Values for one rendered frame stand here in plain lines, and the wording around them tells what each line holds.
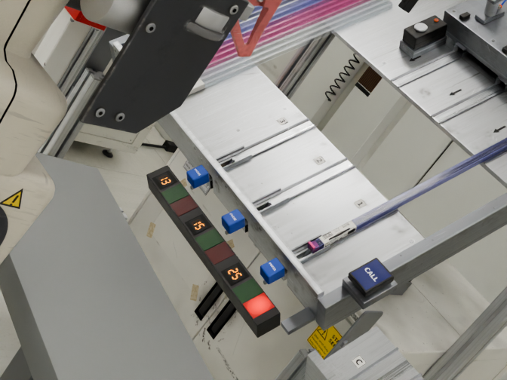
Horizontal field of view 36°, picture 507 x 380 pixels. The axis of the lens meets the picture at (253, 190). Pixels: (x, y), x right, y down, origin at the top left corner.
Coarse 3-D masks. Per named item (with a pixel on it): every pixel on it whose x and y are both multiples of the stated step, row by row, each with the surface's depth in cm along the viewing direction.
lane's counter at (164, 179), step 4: (164, 172) 130; (168, 172) 130; (156, 176) 129; (160, 176) 129; (164, 176) 129; (168, 176) 129; (172, 176) 129; (156, 180) 129; (160, 180) 129; (164, 180) 129; (168, 180) 129; (172, 180) 129; (176, 180) 129; (156, 184) 128; (160, 184) 128; (164, 184) 128; (168, 184) 128; (172, 184) 128; (160, 188) 128
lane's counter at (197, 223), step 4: (196, 216) 124; (200, 216) 124; (192, 220) 123; (196, 220) 123; (200, 220) 123; (204, 220) 123; (188, 224) 123; (192, 224) 123; (196, 224) 123; (200, 224) 123; (204, 224) 123; (208, 224) 123; (192, 228) 122; (196, 228) 122; (200, 228) 122; (204, 228) 122; (192, 232) 122; (196, 232) 122
